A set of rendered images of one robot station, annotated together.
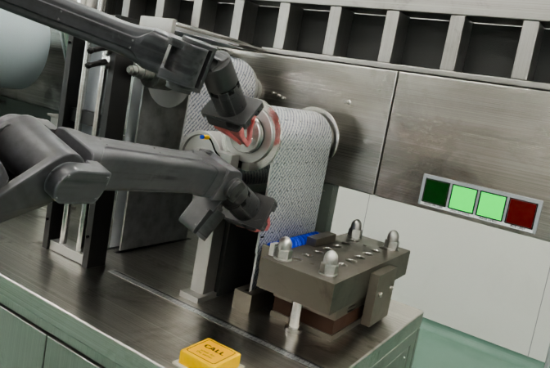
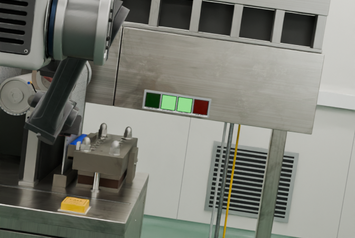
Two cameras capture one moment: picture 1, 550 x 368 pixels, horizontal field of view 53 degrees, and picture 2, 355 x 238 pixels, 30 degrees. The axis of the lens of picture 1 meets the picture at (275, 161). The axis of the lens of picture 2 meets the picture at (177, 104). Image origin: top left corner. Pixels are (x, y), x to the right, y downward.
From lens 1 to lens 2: 1.22 m
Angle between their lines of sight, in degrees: 29
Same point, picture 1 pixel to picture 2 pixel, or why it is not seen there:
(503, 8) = not seen: outside the picture
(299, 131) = not seen: hidden behind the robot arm
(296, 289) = (99, 165)
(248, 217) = (68, 128)
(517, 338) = (168, 207)
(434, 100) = (147, 44)
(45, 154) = (67, 107)
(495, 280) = (147, 163)
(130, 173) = not seen: hidden behind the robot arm
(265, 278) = (78, 163)
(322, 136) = (84, 73)
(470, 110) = (168, 50)
